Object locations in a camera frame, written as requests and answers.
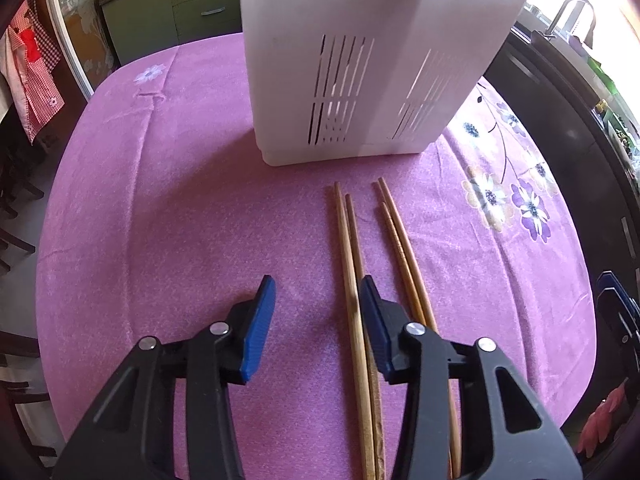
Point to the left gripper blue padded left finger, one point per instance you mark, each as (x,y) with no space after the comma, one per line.
(255,327)

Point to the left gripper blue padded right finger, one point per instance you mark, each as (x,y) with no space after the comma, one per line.
(386,323)

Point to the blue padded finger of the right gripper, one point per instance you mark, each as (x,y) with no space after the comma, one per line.
(619,310)

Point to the wooden chopstick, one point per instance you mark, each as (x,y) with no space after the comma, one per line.
(419,304)
(357,342)
(372,371)
(455,444)

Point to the tall chrome kitchen faucet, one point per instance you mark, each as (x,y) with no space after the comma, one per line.
(572,20)

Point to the green lower kitchen cabinets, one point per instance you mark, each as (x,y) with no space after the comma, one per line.
(138,28)

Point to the person's right hand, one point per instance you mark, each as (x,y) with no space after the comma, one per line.
(599,423)

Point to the purple floral tablecloth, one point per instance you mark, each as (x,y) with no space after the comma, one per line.
(163,214)

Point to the white plastic utensil holder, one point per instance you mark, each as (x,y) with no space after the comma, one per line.
(333,79)

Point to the dark wooden chair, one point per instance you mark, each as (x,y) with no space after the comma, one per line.
(24,193)

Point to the red checkered apron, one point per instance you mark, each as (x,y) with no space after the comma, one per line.
(28,57)

